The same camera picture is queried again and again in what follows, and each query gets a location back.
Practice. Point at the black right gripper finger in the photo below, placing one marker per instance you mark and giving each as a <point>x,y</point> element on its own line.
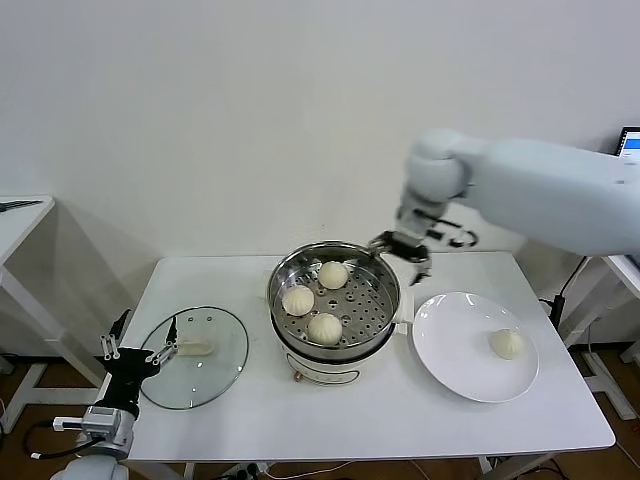
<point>382,240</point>
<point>425,269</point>

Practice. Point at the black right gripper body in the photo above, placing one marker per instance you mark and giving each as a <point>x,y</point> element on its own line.
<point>410,250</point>

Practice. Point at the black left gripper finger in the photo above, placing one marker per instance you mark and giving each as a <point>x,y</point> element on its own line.
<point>172,334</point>
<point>121,322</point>

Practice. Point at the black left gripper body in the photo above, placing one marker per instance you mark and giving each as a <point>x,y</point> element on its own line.
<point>127,370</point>

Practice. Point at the round glass pot lid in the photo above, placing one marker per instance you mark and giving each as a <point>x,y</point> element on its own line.
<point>225,360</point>

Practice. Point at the white steamed baozi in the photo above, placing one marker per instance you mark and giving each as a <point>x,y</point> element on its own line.
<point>507,344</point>
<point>298,300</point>
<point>325,328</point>
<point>333,275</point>

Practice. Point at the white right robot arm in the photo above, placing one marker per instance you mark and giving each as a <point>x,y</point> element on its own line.
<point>525,190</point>

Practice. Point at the stainless steel steamer basket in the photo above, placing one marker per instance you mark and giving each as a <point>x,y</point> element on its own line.
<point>385,300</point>

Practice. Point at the white round plate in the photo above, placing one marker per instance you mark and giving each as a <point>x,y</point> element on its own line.
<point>450,360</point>

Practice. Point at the white table leg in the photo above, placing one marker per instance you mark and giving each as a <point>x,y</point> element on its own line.
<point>486,464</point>
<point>188,471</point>

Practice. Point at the white side table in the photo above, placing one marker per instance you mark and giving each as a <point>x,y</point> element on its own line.
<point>30,220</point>
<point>627,272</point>

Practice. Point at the white electric cooker pot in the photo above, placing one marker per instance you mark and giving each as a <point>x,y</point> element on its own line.
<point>325,372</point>

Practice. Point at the white power strip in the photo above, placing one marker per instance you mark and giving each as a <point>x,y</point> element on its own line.
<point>248,470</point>

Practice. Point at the dark grey flat device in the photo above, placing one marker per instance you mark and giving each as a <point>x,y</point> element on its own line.
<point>17,205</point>

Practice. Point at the grey open laptop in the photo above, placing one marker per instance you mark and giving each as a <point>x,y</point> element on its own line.
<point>631,142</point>

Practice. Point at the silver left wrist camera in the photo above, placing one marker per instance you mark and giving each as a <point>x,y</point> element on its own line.
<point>100,422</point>

